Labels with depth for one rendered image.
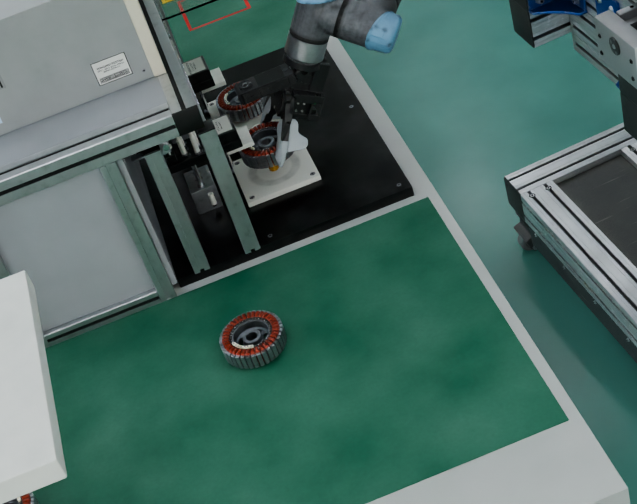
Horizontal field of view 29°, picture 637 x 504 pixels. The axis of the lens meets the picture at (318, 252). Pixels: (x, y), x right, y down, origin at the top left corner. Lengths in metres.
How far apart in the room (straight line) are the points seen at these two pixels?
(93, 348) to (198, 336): 0.20
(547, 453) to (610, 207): 1.28
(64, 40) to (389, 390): 0.79
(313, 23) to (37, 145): 0.54
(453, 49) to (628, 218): 1.27
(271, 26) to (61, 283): 0.98
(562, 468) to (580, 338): 1.22
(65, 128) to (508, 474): 0.94
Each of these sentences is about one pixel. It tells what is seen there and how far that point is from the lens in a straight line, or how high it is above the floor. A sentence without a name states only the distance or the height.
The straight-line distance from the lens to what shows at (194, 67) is 2.60.
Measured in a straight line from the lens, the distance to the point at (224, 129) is 2.38.
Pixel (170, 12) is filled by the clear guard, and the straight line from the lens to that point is 2.51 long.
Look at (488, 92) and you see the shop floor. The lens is 3.89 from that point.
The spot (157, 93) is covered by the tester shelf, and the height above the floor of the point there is 1.11.
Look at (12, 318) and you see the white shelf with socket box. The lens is 1.70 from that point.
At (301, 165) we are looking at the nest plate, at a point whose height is 0.78.
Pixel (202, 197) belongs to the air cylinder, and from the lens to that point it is 2.43.
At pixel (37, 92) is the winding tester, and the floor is 1.17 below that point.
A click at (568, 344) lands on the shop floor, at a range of 3.06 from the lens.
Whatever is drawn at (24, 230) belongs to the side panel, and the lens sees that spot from 2.21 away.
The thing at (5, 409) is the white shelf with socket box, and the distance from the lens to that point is 1.58.
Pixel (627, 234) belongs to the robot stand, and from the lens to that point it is 3.00.
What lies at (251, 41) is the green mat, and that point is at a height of 0.75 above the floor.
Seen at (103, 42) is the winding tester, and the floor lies 1.21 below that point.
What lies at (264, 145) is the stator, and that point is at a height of 0.85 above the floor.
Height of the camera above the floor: 2.22
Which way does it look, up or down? 40 degrees down
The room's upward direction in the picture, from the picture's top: 19 degrees counter-clockwise
